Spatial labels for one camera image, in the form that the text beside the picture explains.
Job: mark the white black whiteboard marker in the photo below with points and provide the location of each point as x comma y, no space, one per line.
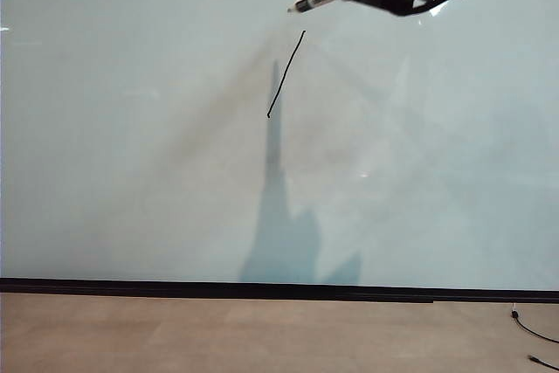
312,1

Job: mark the white glossy whiteboard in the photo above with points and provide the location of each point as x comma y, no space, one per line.
174,150

